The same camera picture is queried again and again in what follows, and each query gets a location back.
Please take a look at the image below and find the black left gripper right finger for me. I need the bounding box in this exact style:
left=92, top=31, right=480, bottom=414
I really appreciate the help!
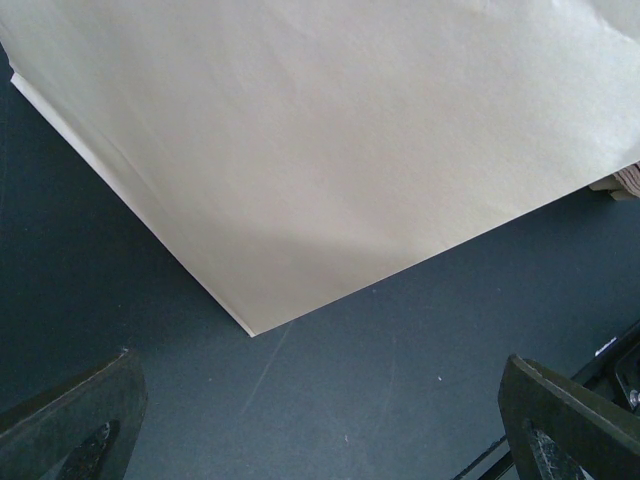
left=498, top=355, right=639, bottom=479

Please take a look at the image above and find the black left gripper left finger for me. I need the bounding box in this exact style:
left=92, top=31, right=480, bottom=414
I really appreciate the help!
left=1, top=351, right=147, bottom=479

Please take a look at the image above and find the cream paper bag with handles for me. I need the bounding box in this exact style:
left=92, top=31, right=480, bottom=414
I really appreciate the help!
left=1, top=1, right=639, bottom=336

